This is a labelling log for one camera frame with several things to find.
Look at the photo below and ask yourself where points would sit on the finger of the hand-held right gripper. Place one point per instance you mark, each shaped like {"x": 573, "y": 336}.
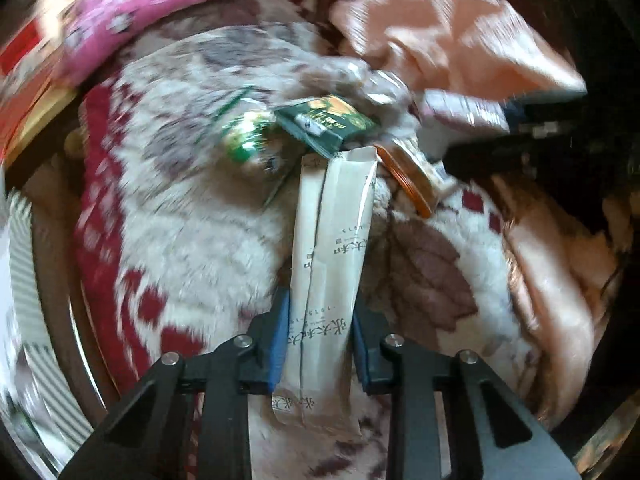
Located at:
{"x": 515, "y": 112}
{"x": 485, "y": 154}

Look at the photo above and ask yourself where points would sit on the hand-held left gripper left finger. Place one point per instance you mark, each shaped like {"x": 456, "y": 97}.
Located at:
{"x": 275, "y": 345}

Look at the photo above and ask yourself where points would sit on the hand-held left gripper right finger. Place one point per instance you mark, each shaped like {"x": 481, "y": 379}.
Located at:
{"x": 364, "y": 360}

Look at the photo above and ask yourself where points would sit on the white and pink snack packet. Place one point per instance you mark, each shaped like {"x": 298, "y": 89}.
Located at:
{"x": 460, "y": 110}

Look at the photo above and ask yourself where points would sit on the long beige snack packet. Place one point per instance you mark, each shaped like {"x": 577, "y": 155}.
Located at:
{"x": 335, "y": 240}

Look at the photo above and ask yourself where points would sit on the green striped white box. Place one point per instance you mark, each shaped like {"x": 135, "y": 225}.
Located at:
{"x": 25, "y": 270}

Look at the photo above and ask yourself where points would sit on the jar with orange lid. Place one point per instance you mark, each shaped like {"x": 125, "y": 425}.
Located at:
{"x": 405, "y": 177}

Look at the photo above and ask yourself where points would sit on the peach cloth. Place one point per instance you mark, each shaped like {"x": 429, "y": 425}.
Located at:
{"x": 450, "y": 35}

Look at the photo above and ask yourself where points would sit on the clear plastic wrapper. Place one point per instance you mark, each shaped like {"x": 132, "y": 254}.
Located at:
{"x": 372, "y": 80}

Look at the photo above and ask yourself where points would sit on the peach satin quilt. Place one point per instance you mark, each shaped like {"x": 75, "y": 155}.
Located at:
{"x": 550, "y": 285}

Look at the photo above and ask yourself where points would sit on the red and white blanket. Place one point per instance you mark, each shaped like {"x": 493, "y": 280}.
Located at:
{"x": 200, "y": 220}

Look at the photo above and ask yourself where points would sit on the dark green snack packet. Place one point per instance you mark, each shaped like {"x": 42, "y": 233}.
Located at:
{"x": 325, "y": 120}

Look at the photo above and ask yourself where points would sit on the pink patterned cushion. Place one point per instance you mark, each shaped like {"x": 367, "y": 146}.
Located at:
{"x": 200, "y": 0}

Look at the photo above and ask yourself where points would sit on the red and yellow box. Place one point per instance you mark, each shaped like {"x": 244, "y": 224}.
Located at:
{"x": 25, "y": 55}

